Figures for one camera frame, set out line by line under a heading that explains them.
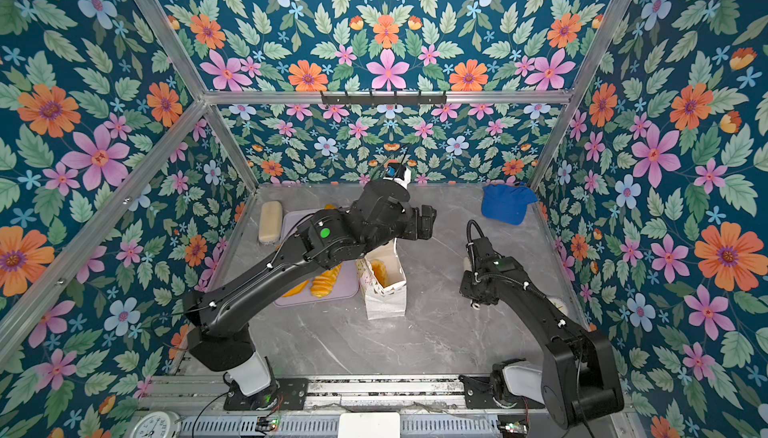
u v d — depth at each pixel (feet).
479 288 2.31
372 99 2.98
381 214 1.47
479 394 2.40
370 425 2.18
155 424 2.18
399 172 1.76
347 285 2.97
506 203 3.69
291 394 2.41
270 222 3.50
